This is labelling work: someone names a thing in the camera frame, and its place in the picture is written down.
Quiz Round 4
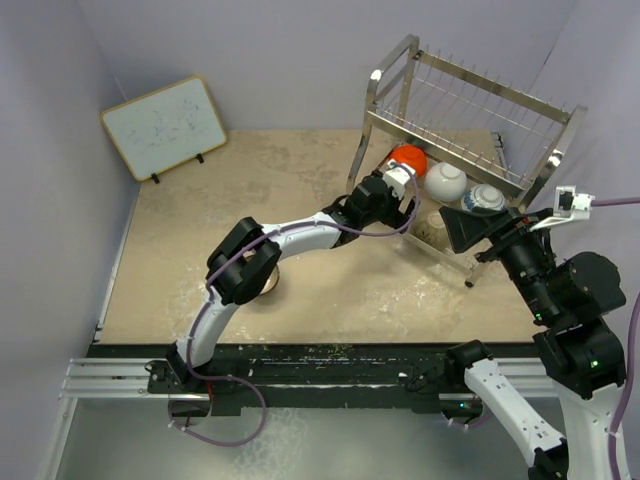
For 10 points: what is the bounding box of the small whiteboard with wooden frame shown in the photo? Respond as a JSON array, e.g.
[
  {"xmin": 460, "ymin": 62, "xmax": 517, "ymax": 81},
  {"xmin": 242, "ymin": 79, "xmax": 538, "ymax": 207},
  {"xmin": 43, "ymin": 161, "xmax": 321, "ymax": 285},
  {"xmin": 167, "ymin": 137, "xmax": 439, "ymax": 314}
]
[{"xmin": 100, "ymin": 75, "xmax": 227, "ymax": 182}]

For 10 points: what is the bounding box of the black table edge rail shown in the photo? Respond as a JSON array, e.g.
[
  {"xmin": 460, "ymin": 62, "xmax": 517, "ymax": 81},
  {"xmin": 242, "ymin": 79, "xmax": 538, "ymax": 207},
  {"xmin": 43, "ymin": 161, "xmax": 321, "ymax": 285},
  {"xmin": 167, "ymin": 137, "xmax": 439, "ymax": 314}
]
[{"xmin": 87, "ymin": 341, "xmax": 556, "ymax": 416}]

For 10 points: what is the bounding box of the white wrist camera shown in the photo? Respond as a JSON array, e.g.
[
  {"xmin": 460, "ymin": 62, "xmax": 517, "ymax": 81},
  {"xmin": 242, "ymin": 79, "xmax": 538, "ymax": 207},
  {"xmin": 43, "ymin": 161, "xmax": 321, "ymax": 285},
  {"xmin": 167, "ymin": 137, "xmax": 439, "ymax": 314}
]
[
  {"xmin": 530, "ymin": 186, "xmax": 595, "ymax": 231},
  {"xmin": 382, "ymin": 160, "xmax": 416, "ymax": 200}
]

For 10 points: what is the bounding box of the orange bowl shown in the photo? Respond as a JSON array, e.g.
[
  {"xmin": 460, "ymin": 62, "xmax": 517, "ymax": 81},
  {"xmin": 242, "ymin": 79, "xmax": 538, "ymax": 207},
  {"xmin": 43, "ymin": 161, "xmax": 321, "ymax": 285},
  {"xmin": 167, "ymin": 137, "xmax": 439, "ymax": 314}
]
[{"xmin": 390, "ymin": 145, "xmax": 428, "ymax": 177}]

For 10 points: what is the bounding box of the stainless steel dish rack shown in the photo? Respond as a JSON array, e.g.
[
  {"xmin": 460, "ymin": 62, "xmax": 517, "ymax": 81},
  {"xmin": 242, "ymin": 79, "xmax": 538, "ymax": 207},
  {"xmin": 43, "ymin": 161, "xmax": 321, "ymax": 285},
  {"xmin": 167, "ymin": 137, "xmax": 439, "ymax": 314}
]
[{"xmin": 344, "ymin": 33, "xmax": 589, "ymax": 289}]

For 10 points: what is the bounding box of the black glossy bowl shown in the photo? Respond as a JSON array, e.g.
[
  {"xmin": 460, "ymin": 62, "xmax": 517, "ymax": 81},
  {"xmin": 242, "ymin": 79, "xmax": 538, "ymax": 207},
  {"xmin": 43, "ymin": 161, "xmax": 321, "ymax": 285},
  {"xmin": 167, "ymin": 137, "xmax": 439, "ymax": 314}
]
[{"xmin": 414, "ymin": 211, "xmax": 448, "ymax": 248}]

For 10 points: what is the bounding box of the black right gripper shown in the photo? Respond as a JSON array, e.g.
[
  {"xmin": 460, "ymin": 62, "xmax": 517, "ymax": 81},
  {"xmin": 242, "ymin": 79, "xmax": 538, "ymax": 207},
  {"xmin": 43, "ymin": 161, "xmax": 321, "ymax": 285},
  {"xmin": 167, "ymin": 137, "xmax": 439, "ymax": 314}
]
[{"xmin": 439, "ymin": 202, "xmax": 560, "ymax": 320}]

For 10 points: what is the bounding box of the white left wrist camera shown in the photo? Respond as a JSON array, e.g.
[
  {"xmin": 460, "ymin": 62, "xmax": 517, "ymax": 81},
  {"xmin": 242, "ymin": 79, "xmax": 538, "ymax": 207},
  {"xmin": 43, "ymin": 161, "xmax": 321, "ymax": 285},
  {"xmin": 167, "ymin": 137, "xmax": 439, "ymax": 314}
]
[{"xmin": 382, "ymin": 160, "xmax": 416, "ymax": 200}]

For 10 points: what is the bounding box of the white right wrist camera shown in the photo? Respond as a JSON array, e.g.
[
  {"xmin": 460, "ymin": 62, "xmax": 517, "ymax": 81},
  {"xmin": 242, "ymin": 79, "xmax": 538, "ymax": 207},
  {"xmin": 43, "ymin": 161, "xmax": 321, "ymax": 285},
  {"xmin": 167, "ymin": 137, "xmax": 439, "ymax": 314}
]
[{"xmin": 530, "ymin": 186, "xmax": 595, "ymax": 231}]

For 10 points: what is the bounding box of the beige bowl with dark rim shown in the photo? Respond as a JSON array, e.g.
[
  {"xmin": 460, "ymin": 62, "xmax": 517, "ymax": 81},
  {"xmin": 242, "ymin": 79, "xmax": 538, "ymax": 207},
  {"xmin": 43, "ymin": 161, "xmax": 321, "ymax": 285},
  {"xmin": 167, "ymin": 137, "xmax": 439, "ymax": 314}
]
[{"xmin": 259, "ymin": 265, "xmax": 280, "ymax": 296}]

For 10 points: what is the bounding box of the aluminium frame rail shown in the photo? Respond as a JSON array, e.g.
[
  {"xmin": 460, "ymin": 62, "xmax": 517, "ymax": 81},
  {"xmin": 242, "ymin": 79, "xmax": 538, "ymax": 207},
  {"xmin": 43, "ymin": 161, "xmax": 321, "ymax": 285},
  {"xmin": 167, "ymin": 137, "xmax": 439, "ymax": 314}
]
[{"xmin": 37, "ymin": 354, "xmax": 561, "ymax": 480}]

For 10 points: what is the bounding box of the blue floral white bowl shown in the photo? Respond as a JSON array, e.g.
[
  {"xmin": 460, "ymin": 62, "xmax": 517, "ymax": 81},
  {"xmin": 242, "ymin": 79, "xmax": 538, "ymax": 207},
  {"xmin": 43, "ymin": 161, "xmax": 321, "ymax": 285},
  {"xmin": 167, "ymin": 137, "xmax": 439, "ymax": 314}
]
[{"xmin": 460, "ymin": 184, "xmax": 506, "ymax": 211}]

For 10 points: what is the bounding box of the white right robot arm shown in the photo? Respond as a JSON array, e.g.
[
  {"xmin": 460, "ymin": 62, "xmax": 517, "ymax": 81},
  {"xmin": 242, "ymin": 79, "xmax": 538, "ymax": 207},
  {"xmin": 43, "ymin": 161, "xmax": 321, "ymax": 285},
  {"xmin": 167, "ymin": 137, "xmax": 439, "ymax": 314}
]
[{"xmin": 439, "ymin": 207, "xmax": 633, "ymax": 479}]

